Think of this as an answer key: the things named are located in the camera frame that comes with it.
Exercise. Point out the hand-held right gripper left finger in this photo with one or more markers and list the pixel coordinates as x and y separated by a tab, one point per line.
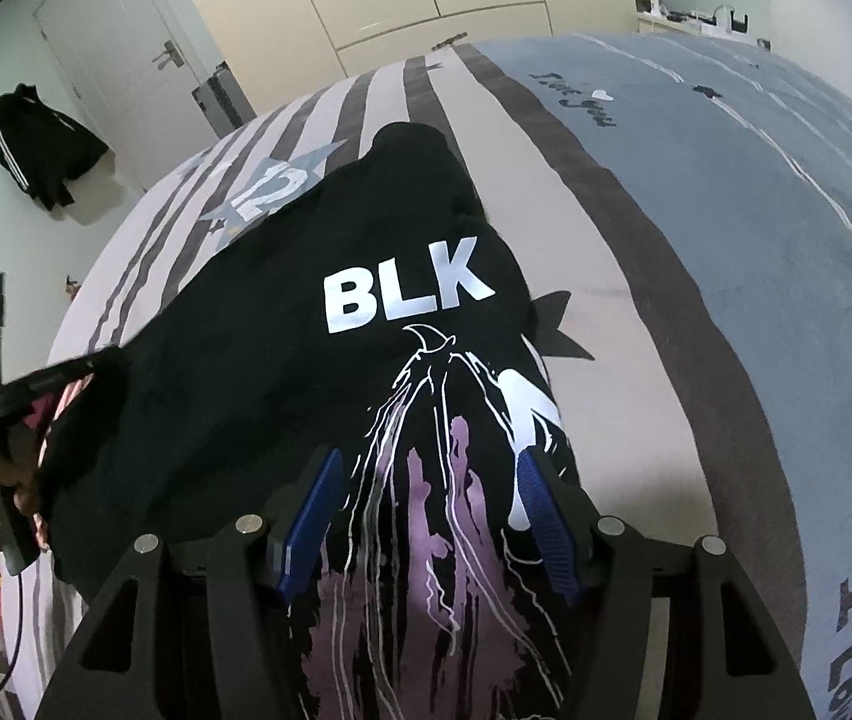
310	532

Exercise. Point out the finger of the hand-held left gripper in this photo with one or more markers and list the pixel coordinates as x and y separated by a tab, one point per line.
73	379

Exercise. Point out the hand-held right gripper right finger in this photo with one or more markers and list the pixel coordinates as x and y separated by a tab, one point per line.
546	532

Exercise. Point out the black printed t-shirt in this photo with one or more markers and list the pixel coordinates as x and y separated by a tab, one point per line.
246	390

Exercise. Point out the black jacket with white stripes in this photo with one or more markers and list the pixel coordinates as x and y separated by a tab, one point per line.
36	146

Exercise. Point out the striped and blue bed sheet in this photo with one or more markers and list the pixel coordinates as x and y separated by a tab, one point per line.
658	315

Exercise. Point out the white door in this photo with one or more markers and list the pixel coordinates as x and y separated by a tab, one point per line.
118	75

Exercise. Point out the grey suitcase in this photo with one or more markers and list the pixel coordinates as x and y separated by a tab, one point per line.
220	101

